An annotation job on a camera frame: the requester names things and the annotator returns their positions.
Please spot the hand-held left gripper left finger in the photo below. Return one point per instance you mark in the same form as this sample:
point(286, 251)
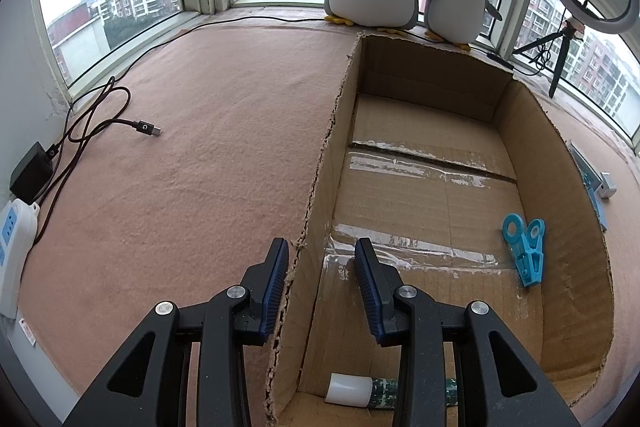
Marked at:
point(276, 289)

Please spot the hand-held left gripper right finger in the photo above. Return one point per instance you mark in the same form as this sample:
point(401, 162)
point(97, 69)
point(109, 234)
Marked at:
point(371, 294)

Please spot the brown cardboard box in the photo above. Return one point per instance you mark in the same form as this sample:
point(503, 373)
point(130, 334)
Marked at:
point(425, 207)

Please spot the light blue plastic case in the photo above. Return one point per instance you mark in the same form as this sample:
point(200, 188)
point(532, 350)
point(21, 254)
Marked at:
point(585, 172)

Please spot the white-capped green bottle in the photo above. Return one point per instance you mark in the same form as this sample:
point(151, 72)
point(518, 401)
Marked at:
point(347, 389)

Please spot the pink felt blanket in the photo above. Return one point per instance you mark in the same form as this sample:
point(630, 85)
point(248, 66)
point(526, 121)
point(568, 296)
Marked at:
point(200, 157)

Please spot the blue plastic object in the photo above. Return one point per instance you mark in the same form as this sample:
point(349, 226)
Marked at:
point(598, 209)

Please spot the small white object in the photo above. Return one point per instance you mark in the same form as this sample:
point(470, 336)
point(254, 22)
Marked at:
point(609, 186)

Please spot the white power strip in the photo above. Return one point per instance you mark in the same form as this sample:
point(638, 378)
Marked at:
point(15, 257)

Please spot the black power adapter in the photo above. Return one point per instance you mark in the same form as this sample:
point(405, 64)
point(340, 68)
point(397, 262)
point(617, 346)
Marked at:
point(32, 172)

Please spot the black tripod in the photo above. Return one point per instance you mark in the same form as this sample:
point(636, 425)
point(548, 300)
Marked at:
point(560, 67)

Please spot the small penguin plush toy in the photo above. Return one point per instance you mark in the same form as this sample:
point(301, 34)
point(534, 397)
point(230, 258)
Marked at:
point(457, 2)

